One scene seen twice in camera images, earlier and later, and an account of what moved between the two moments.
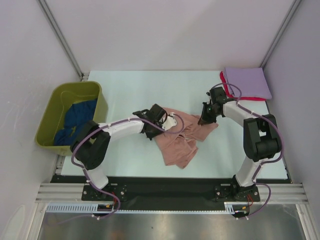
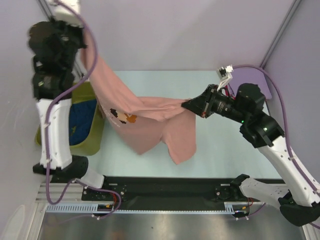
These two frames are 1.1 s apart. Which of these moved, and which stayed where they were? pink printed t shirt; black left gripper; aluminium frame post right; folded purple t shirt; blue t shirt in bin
Moved: pink printed t shirt; black left gripper
Stayed: folded purple t shirt; blue t shirt in bin; aluminium frame post right
